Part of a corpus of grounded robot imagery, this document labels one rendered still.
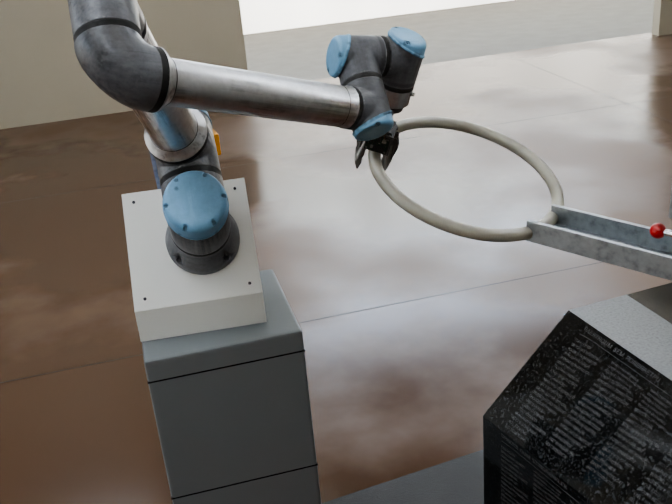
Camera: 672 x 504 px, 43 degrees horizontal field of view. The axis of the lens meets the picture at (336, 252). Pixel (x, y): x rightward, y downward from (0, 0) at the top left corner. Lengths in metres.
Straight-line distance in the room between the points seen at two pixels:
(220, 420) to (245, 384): 0.12
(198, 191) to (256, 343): 0.43
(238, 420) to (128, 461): 1.07
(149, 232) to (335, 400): 1.39
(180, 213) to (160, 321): 0.35
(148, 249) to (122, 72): 0.82
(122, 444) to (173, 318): 1.24
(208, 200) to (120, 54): 0.58
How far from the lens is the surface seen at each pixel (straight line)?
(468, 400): 3.34
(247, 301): 2.18
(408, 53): 1.89
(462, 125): 2.26
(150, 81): 1.49
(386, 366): 3.56
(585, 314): 2.19
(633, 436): 1.97
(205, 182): 1.98
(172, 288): 2.18
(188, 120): 1.94
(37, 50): 8.08
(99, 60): 1.50
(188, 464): 2.31
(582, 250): 1.91
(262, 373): 2.19
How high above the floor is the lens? 1.91
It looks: 25 degrees down
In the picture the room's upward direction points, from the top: 5 degrees counter-clockwise
